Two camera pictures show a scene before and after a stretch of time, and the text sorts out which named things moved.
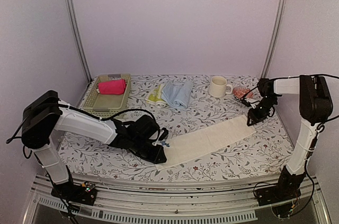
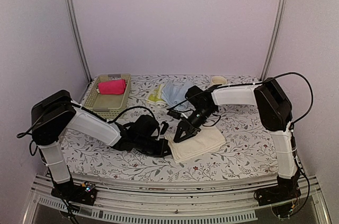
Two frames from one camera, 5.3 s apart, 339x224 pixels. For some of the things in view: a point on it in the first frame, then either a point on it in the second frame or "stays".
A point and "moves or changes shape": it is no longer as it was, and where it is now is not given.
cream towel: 183,148 moves or changes shape
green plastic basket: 104,106 stays
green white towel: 155,97 stays
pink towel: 114,87 stays
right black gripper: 256,117 -> 185,124
